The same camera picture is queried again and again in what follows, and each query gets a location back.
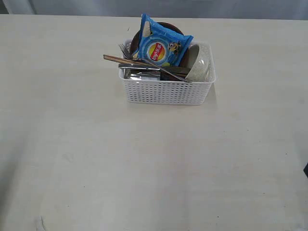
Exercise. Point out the silver table knife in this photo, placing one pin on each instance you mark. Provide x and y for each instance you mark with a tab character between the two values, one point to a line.
173	69

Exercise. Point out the wooden chopstick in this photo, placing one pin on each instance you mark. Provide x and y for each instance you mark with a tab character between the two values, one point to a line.
120	60
151	64

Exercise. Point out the silver metal fork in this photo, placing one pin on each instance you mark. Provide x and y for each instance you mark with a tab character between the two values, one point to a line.
127	55

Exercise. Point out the brown round plate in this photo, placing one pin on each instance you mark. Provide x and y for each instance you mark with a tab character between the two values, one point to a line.
135	42

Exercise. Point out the white perforated plastic basket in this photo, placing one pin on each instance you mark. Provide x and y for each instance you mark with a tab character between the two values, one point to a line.
170	92

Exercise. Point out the brown wooden spoon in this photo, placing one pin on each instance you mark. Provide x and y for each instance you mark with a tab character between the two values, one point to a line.
167	77

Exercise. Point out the blue Lay's chips bag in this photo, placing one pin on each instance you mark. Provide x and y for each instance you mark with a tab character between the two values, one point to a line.
161	45

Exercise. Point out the speckled white ceramic bowl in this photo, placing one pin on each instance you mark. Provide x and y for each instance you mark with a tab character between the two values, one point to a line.
198	62

